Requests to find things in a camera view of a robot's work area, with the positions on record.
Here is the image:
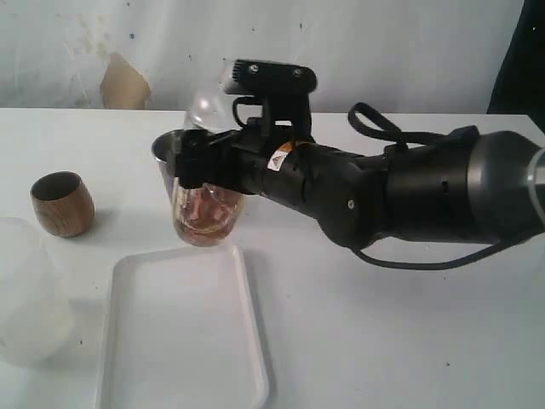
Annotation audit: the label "clear plastic shaker cup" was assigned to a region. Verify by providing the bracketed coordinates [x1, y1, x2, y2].
[167, 129, 244, 247]

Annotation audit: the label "white rectangular tray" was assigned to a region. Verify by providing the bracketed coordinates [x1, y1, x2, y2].
[95, 244, 269, 408]

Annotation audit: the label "brown wooden cup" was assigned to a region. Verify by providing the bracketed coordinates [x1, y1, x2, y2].
[30, 171, 95, 238]

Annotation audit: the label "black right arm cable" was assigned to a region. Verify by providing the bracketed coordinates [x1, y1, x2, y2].
[347, 101, 503, 270]

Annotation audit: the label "stainless steel cup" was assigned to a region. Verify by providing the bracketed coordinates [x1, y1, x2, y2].
[152, 130, 191, 223]

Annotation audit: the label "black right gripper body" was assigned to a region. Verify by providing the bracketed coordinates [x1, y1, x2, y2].
[232, 117, 315, 199]

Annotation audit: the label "brown and yellow coins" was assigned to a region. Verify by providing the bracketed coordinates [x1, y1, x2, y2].
[175, 185, 244, 247]

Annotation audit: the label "clear dome shaker lid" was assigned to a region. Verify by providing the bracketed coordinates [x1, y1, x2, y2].
[183, 89, 234, 133]

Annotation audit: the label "white backdrop cloth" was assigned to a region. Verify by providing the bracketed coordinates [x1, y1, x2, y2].
[1, 1, 523, 113]

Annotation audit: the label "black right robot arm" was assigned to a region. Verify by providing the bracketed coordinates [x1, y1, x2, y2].
[167, 121, 544, 250]

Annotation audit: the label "translucent plastic container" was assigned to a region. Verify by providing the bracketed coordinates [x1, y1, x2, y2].
[1, 217, 75, 366]

